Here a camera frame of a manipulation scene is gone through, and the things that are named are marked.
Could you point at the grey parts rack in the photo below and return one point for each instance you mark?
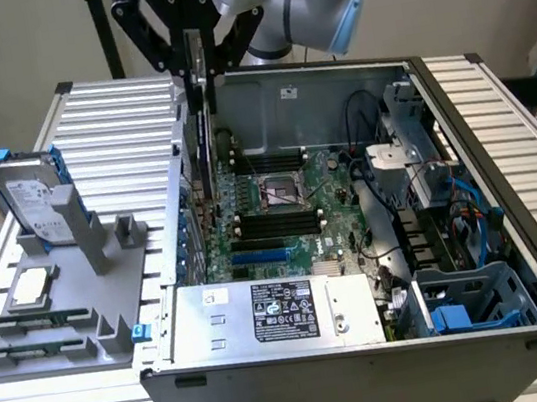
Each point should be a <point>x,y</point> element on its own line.
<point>128,293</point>

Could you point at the black RAM slot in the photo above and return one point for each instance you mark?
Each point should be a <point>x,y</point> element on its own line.
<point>280,214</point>
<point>283,228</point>
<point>281,220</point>
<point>284,235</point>

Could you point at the metal drive cage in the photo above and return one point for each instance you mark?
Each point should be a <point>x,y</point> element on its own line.
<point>418,138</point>

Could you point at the silver chipset heatsink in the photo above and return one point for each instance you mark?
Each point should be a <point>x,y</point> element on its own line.
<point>328,268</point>

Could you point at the black open PC case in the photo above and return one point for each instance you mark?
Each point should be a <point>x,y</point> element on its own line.
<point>376,377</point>

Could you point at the blue expansion slot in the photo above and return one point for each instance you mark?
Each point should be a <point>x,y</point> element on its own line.
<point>259,258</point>

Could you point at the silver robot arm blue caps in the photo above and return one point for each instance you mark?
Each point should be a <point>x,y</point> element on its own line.
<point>310,7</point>

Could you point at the grey disk bay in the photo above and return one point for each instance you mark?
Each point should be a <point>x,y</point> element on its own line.
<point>494,288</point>

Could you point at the black gpu card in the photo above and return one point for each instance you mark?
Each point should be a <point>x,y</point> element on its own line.
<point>205,155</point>

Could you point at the blue case clip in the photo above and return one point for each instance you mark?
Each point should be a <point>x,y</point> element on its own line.
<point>139,332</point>

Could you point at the silver hard disk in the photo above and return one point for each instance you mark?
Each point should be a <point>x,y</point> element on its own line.
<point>33,201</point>

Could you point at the green motherboard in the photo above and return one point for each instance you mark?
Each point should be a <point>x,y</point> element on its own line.
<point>301,249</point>

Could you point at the green RAM stick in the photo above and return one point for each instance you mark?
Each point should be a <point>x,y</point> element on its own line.
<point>39,321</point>
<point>33,350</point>

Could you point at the white case sticker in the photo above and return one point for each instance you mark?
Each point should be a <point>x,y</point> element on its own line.
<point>287,93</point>

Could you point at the hard drive in blue caddy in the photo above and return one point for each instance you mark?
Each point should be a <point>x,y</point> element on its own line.
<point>72,190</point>

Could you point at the metal CPU socket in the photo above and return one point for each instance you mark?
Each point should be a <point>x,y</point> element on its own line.
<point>284,189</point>

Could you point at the silver power supply unit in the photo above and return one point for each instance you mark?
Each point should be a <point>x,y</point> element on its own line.
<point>246,320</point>

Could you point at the black stand pole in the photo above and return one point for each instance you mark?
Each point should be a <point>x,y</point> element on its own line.
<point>102,28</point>

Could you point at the silver CPU chip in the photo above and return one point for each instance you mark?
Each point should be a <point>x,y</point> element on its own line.
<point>32,286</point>

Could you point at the blue disk bay latch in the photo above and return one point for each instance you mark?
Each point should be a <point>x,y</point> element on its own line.
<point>452,320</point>

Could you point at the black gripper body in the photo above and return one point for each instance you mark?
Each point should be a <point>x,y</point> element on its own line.
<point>178,2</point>

